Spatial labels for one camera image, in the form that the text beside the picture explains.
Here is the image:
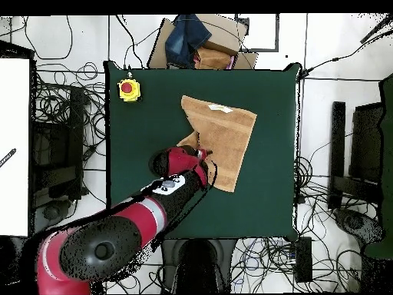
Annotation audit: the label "tan terry towel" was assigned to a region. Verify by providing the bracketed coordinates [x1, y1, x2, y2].
[177, 94, 258, 193]

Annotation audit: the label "black flat bar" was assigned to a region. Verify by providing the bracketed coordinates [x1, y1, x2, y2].
[327, 101, 347, 212]

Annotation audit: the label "dark green table cloth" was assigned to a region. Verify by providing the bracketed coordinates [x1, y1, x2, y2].
[103, 60, 302, 243]

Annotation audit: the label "folded tan towel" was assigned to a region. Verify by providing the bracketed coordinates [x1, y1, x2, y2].
[193, 46, 236, 71]

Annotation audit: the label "yellow emergency stop button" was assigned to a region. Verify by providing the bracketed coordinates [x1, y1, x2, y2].
[117, 78, 143, 104]

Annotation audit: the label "blue denim jeans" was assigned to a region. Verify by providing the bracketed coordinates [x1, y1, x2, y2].
[164, 13, 213, 69]

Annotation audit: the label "brown cardboard box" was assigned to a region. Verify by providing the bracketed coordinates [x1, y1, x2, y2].
[147, 13, 259, 71]

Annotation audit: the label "black equipment case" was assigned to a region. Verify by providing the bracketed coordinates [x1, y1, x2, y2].
[30, 84, 86, 202]

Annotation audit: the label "black power strip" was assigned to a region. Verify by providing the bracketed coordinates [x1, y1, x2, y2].
[294, 236, 314, 283]

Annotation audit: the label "black box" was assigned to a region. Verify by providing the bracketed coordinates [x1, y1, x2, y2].
[348, 102, 385, 185]

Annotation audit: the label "green cloth on side table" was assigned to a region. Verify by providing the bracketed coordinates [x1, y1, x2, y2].
[364, 72, 393, 260]

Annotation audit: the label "white desk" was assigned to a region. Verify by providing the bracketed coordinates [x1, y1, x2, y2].
[0, 58, 31, 237]

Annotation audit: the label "black rod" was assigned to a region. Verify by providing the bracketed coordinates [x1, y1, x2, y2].
[359, 13, 393, 45]

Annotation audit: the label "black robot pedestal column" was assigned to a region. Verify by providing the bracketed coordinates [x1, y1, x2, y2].
[160, 238, 238, 295]

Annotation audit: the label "black square metal frame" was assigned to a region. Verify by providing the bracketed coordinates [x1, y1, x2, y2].
[234, 12, 281, 53]

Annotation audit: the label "black pedestal foot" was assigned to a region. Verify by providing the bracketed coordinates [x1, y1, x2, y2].
[333, 207, 385, 247]
[33, 199, 73, 237]

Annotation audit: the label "black cable with connector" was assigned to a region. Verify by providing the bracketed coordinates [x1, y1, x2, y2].
[298, 28, 393, 79]

